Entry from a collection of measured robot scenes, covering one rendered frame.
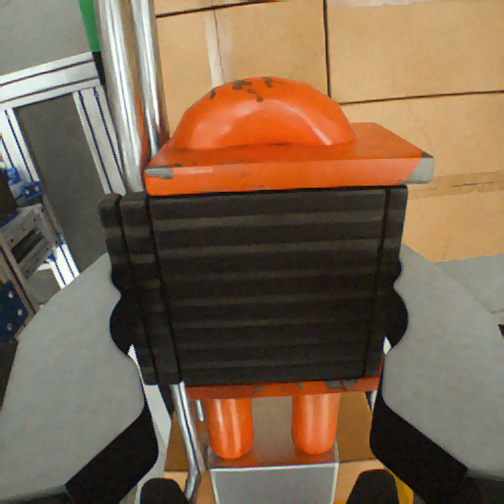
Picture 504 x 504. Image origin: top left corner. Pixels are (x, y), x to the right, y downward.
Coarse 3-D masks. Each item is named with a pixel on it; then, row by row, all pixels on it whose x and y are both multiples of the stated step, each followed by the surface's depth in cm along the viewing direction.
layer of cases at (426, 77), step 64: (192, 0) 64; (256, 0) 65; (320, 0) 65; (384, 0) 65; (448, 0) 64; (192, 64) 69; (256, 64) 70; (320, 64) 70; (384, 64) 70; (448, 64) 70; (448, 128) 76; (448, 192) 83; (448, 256) 91
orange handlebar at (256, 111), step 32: (224, 96) 10; (256, 96) 10; (288, 96) 10; (320, 96) 10; (192, 128) 10; (224, 128) 10; (256, 128) 10; (288, 128) 10; (320, 128) 10; (352, 128) 11; (224, 416) 16; (320, 416) 16; (224, 448) 17; (320, 448) 17
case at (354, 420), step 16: (352, 400) 76; (352, 416) 73; (368, 416) 72; (176, 432) 72; (336, 432) 70; (352, 432) 70; (368, 432) 69; (176, 448) 69; (352, 448) 67; (368, 448) 66; (176, 464) 66; (352, 464) 64; (368, 464) 65; (176, 480) 66; (208, 480) 66; (352, 480) 67; (208, 496) 68; (336, 496) 70
